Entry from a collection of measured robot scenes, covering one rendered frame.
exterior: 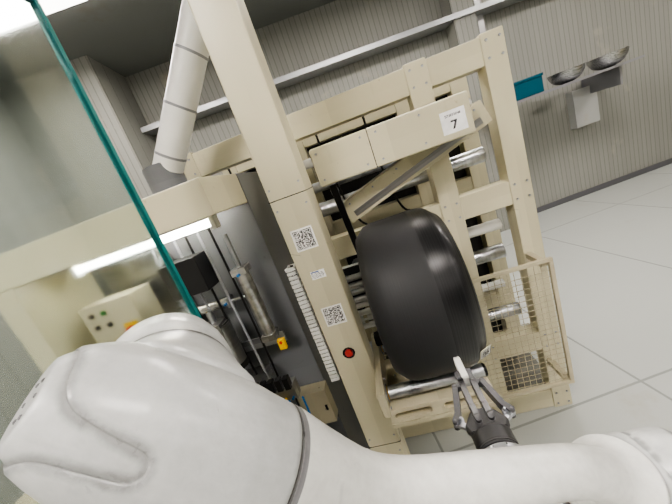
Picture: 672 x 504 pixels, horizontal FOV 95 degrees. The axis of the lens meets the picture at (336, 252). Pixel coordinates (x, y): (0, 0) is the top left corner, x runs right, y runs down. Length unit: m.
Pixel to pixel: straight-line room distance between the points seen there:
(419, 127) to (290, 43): 3.76
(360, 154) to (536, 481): 1.05
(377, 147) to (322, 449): 1.08
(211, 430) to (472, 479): 0.27
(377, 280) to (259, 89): 0.65
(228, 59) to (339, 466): 1.00
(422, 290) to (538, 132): 5.00
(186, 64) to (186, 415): 1.32
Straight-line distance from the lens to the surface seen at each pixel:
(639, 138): 6.86
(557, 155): 5.93
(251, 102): 1.03
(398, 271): 0.89
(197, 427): 0.25
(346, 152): 1.23
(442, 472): 0.40
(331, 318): 1.11
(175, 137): 1.45
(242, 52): 1.07
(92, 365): 0.26
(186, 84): 1.44
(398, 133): 1.24
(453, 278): 0.90
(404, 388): 1.19
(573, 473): 0.48
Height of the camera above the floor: 1.68
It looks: 14 degrees down
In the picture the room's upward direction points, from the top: 20 degrees counter-clockwise
